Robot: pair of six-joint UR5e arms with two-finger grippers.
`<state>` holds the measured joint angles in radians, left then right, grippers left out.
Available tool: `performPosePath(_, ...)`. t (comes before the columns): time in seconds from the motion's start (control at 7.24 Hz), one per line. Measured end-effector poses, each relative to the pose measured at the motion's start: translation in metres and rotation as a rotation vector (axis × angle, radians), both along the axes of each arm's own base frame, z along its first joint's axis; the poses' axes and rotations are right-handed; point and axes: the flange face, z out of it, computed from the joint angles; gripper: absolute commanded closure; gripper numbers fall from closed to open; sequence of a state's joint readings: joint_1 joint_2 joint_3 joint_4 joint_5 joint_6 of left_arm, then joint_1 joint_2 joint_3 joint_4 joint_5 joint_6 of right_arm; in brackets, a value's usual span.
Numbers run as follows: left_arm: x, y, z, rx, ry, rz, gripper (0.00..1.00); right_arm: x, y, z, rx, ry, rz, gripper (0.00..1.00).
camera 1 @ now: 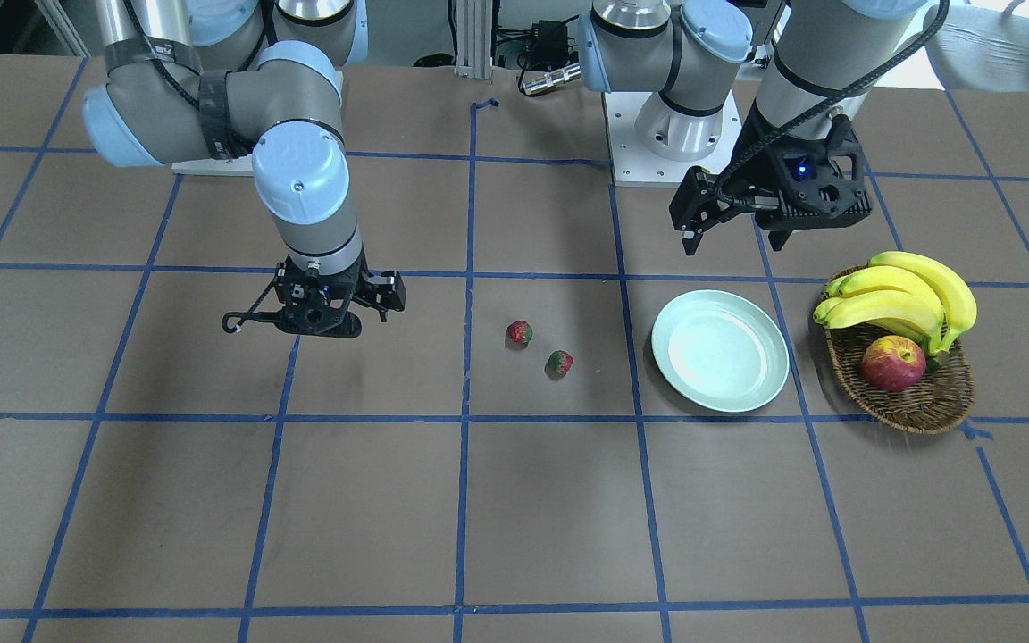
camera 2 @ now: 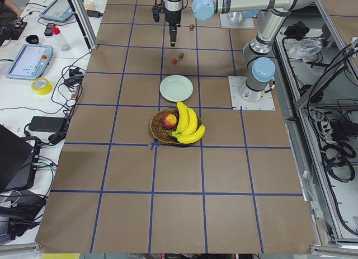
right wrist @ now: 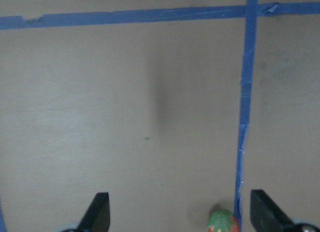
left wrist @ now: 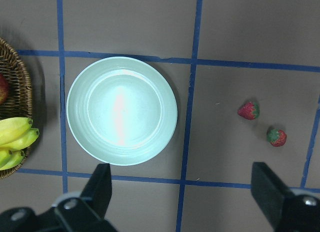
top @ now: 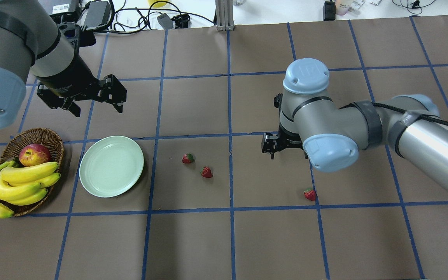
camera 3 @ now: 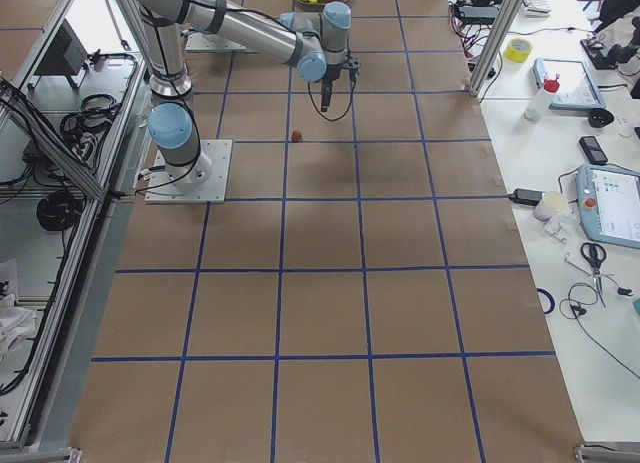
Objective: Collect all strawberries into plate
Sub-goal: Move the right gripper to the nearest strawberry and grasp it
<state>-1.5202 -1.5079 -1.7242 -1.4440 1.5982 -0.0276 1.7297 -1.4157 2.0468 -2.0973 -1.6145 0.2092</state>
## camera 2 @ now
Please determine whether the black small bowl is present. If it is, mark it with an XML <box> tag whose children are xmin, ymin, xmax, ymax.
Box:
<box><xmin>25</xmin><ymin>35</ymin><xmax>39</xmax><ymax>45</ymax></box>

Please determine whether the aluminium frame post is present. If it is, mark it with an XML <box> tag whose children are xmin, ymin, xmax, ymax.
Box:
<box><xmin>67</xmin><ymin>0</ymin><xmax>98</xmax><ymax>51</ymax></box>

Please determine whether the light green plate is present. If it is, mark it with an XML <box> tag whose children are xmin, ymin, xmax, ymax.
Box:
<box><xmin>159</xmin><ymin>75</ymin><xmax>193</xmax><ymax>102</ymax></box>

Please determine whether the near blue teach pendant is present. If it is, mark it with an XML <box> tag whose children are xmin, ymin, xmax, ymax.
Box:
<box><xmin>6</xmin><ymin>44</ymin><xmax>54</xmax><ymax>80</ymax></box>

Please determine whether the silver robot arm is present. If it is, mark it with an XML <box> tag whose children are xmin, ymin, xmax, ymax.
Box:
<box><xmin>163</xmin><ymin>0</ymin><xmax>315</xmax><ymax>55</ymax></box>
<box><xmin>239</xmin><ymin>8</ymin><xmax>290</xmax><ymax>103</ymax></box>

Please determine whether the red apple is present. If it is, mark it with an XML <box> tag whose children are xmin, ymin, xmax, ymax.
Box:
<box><xmin>162</xmin><ymin>114</ymin><xmax>177</xmax><ymax>130</ymax></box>

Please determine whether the black phone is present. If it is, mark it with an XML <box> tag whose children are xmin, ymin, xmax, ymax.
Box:
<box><xmin>44</xmin><ymin>23</ymin><xmax>55</xmax><ymax>37</ymax></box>

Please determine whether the yellow tape roll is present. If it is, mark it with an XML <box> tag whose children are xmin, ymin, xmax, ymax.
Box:
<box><xmin>31</xmin><ymin>77</ymin><xmax>53</xmax><ymax>96</ymax></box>

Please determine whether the blue teach pendant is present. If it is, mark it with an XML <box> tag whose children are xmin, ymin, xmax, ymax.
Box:
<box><xmin>40</xmin><ymin>0</ymin><xmax>73</xmax><ymax>22</ymax></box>
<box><xmin>6</xmin><ymin>44</ymin><xmax>54</xmax><ymax>80</ymax></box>

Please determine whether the yellow banana bunch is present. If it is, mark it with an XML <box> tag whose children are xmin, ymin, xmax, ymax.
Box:
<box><xmin>171</xmin><ymin>101</ymin><xmax>206</xmax><ymax>144</ymax></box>

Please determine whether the brown wicker basket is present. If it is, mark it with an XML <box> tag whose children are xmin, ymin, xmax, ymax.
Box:
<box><xmin>150</xmin><ymin>109</ymin><xmax>185</xmax><ymax>145</ymax></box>

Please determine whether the far blue teach pendant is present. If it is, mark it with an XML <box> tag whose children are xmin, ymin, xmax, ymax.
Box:
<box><xmin>40</xmin><ymin>0</ymin><xmax>73</xmax><ymax>22</ymax></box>

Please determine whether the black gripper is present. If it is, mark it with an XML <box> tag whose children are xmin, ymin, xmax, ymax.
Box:
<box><xmin>164</xmin><ymin>0</ymin><xmax>182</xmax><ymax>47</ymax></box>

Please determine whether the white paper cup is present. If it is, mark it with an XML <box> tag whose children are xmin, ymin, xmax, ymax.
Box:
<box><xmin>84</xmin><ymin>0</ymin><xmax>94</xmax><ymax>10</ymax></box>

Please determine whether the black power adapter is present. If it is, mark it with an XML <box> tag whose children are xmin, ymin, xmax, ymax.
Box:
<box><xmin>29</xmin><ymin>116</ymin><xmax>65</xmax><ymax>133</ymax></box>

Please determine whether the clear bottle red cap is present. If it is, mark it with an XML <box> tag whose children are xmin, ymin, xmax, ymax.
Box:
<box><xmin>51</xmin><ymin>25</ymin><xmax>70</xmax><ymax>51</ymax></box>

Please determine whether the black laptop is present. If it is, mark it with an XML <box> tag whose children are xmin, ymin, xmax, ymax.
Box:
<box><xmin>1</xmin><ymin>126</ymin><xmax>40</xmax><ymax>192</ymax></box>

